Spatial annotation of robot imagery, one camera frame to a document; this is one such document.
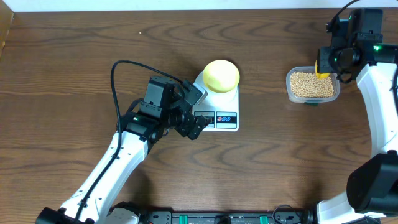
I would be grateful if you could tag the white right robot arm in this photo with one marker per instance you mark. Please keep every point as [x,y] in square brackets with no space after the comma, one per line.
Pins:
[371,190]

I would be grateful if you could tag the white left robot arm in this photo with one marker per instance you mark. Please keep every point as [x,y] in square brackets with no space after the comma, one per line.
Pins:
[135,136]

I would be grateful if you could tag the white digital kitchen scale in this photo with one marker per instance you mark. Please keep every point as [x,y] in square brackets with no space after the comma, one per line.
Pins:
[221,108]

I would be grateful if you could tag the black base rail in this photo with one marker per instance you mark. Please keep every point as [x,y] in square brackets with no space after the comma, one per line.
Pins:
[123,216]

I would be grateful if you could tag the yellow measuring scoop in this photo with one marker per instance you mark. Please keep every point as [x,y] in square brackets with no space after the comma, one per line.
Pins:
[320,73]

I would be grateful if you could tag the clear plastic container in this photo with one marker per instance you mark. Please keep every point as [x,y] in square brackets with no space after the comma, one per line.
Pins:
[297,99]

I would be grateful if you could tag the pale yellow bowl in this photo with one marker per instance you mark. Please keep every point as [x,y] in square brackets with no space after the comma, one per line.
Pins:
[221,76]

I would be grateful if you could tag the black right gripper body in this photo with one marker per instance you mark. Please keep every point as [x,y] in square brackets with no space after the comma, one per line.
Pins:
[331,61]

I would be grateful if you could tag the soybeans pile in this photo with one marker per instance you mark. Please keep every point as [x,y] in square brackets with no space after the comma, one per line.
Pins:
[307,85]

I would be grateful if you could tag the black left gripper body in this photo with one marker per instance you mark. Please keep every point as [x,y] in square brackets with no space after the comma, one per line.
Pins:
[181,122]

